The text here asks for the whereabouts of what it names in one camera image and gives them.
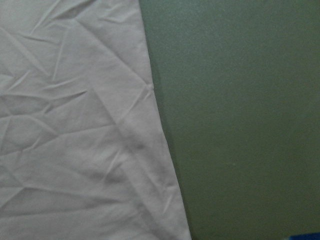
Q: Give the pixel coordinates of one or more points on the pink snoopy t-shirt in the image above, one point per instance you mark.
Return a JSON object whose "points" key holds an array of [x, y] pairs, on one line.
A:
{"points": [[83, 155]]}

